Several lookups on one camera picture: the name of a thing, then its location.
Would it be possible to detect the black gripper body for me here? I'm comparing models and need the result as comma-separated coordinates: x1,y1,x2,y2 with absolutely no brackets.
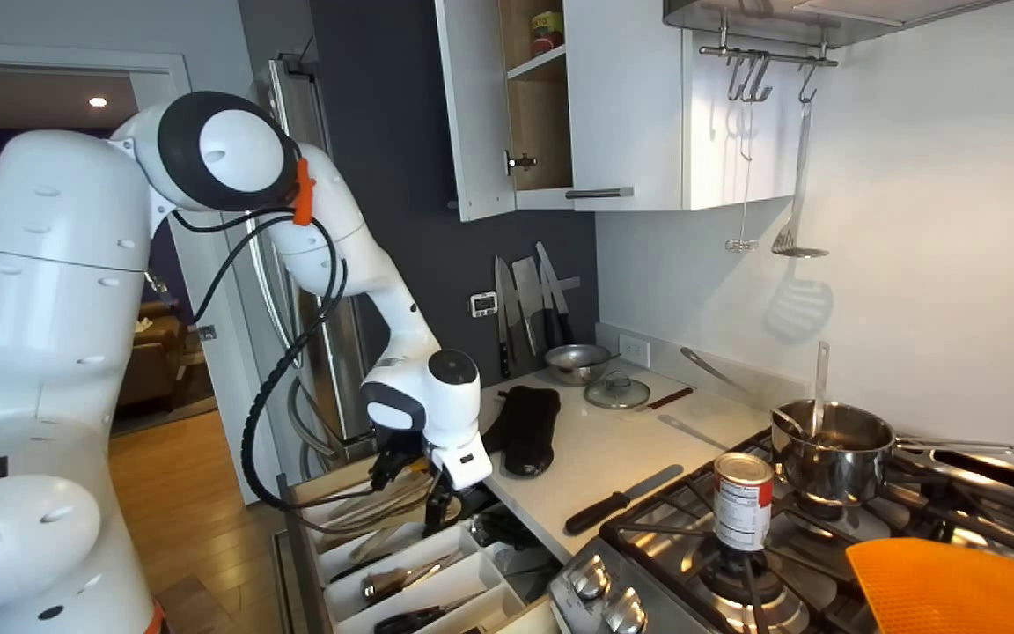
367,434,469,535

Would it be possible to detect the wooden kitchen drawer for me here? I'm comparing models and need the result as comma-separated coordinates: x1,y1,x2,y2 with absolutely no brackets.
274,447,569,634

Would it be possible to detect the small steel bowl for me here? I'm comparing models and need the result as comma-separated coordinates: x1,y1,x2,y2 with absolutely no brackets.
540,338,617,379

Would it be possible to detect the glass pot lid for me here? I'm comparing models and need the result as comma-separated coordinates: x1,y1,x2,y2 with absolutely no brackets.
579,367,656,416

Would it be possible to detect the steel stove knob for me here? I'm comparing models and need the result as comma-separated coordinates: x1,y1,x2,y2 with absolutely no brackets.
567,570,617,619
601,583,651,634

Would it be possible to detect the stainless gas stove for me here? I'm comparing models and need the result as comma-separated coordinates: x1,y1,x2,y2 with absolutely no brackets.
545,421,1014,634

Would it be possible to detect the stainless steel refrigerator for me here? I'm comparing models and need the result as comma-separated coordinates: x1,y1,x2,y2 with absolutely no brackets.
258,50,381,467

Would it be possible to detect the hanging white slotted turner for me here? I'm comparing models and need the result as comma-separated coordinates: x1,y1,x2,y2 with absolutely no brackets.
757,257,839,349

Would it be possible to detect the steel spoon in pot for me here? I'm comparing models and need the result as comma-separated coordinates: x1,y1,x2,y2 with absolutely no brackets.
807,338,835,440

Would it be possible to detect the steel saucepan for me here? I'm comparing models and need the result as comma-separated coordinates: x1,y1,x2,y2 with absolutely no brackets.
767,397,1014,509

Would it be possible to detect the green red cabinet item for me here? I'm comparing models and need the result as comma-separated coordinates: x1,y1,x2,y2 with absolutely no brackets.
528,7,567,57

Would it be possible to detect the steel hanging hook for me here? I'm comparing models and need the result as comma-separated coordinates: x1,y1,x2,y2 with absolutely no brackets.
794,57,826,108
726,50,757,108
745,50,774,108

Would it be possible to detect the steel range hood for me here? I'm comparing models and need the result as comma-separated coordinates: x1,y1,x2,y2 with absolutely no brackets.
657,0,1010,54

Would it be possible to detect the black handled paring knife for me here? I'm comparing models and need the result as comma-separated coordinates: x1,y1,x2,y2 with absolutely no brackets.
359,554,463,607

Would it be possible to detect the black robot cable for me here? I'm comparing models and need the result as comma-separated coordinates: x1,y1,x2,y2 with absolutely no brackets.
165,201,353,515

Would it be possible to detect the wall mounted kitchen knife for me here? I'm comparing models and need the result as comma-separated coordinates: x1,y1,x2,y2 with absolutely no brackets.
510,252,548,359
488,252,517,379
532,238,589,352

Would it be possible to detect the wall outlet on dark wall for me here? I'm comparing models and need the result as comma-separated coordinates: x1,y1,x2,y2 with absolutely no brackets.
463,288,504,325

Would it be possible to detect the large black handled knife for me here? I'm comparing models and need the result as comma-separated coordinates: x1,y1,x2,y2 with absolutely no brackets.
558,460,687,538

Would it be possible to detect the white wall outlet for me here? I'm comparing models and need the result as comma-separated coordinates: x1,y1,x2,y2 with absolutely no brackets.
617,332,657,374

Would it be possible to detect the small black handled knife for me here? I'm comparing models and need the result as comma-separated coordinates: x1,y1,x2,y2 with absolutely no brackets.
643,379,701,416

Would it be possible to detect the orange cable clip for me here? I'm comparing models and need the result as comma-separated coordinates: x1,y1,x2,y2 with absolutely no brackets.
290,155,320,230

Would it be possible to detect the long steel utensil handle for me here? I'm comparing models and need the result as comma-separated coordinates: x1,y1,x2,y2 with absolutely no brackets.
674,343,811,437

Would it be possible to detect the white wall cabinet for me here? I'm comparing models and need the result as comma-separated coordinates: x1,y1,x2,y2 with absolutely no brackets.
430,0,818,226

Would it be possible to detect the white door frame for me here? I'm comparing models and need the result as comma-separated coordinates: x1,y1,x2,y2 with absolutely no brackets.
0,42,290,509

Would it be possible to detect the steel hook rail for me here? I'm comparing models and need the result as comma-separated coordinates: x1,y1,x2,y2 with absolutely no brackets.
692,37,842,72

